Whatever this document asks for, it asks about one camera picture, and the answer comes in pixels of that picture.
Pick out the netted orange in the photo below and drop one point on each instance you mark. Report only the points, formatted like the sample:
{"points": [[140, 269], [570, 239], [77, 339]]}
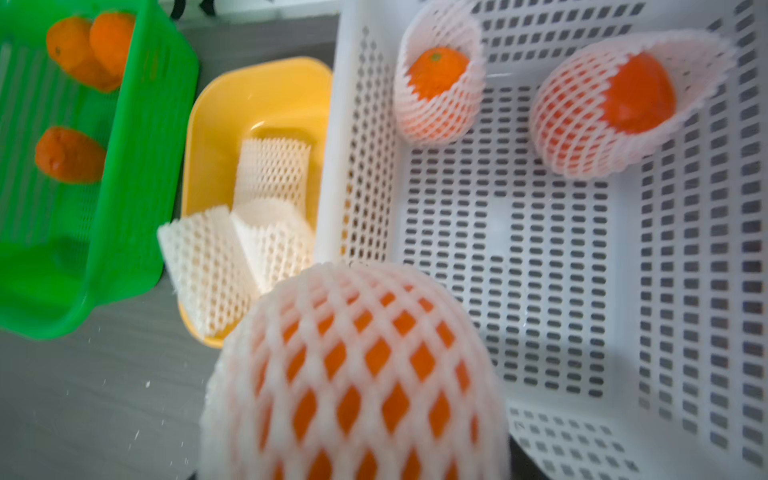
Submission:
{"points": [[110, 39], [355, 372], [69, 156], [616, 101], [440, 74]]}

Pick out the white foam net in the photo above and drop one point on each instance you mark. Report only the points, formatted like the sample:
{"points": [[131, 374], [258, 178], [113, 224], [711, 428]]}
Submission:
{"points": [[277, 241], [273, 168], [208, 269]]}

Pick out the orange toy fruit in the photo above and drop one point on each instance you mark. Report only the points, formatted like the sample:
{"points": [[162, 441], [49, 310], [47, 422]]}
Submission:
{"points": [[68, 45]]}

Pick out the yellow plastic tray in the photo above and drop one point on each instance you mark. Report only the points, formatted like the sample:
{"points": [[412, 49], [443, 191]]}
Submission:
{"points": [[287, 98]]}

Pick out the white perforated plastic basket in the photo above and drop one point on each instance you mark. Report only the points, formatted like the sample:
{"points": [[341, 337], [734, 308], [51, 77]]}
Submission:
{"points": [[627, 316]]}

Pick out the green plastic basket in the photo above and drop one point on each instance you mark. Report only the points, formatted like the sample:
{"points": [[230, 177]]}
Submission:
{"points": [[67, 249]]}

